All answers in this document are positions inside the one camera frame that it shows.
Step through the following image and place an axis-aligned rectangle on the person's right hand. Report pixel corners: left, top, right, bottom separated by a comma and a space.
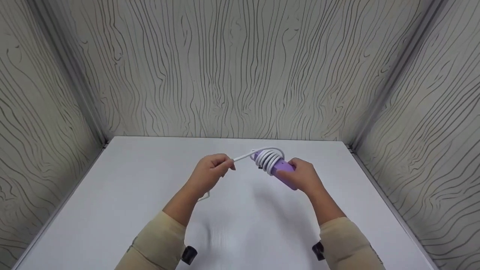
286, 157, 326, 198

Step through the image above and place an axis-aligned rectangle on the person's left hand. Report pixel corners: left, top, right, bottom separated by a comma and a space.
186, 153, 236, 199

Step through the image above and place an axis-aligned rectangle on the purple handheld device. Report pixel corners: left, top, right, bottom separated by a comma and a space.
253, 150, 299, 191

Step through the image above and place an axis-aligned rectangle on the white cable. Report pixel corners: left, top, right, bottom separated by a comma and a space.
196, 147, 285, 203

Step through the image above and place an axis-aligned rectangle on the person's right forearm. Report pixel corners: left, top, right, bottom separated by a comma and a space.
309, 187, 387, 270

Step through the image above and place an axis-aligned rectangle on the person's left forearm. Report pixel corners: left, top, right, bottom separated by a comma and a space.
114, 187, 206, 270

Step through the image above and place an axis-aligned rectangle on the black wrist band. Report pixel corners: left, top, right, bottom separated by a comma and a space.
312, 241, 326, 261
181, 246, 198, 266

